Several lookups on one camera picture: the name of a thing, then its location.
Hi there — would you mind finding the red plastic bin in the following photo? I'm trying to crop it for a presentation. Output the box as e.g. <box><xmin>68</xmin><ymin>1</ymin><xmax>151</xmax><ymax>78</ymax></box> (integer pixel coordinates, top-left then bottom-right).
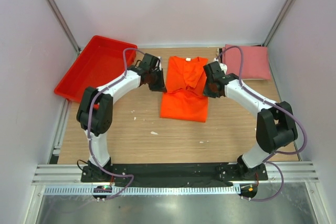
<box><xmin>54</xmin><ymin>35</ymin><xmax>138</xmax><ymax>103</ymax></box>

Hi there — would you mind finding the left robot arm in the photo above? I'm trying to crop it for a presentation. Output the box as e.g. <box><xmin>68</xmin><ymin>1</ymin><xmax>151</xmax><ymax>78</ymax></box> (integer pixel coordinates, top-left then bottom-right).
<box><xmin>76</xmin><ymin>54</ymin><xmax>166</xmax><ymax>183</ymax></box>

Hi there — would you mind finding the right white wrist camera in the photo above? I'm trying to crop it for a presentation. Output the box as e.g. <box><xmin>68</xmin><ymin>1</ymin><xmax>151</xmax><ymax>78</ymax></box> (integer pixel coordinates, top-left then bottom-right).
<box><xmin>217</xmin><ymin>60</ymin><xmax>227</xmax><ymax>74</ymax></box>

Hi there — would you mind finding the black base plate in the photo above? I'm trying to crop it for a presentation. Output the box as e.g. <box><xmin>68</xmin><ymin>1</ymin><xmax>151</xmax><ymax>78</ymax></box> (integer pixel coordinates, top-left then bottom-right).
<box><xmin>80</xmin><ymin>163</ymin><xmax>268</xmax><ymax>188</ymax></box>

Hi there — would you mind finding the slotted cable duct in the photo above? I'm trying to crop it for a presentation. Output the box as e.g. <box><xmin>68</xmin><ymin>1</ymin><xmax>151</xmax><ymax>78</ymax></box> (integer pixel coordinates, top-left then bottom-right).
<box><xmin>44</xmin><ymin>184</ymin><xmax>240</xmax><ymax>196</ymax></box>

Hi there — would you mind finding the orange t shirt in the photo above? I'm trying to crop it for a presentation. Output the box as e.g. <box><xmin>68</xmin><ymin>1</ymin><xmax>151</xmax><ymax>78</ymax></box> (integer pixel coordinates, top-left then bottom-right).
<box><xmin>160</xmin><ymin>56</ymin><xmax>208</xmax><ymax>123</ymax></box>

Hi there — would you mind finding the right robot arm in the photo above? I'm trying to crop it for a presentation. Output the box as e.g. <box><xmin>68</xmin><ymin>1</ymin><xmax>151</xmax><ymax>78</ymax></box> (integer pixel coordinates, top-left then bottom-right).
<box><xmin>203</xmin><ymin>61</ymin><xmax>298</xmax><ymax>180</ymax></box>

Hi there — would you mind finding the folded pink t shirt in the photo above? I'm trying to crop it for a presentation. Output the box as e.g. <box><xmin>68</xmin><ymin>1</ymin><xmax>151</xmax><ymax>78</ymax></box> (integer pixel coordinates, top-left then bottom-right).
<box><xmin>222</xmin><ymin>46</ymin><xmax>271</xmax><ymax>80</ymax></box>

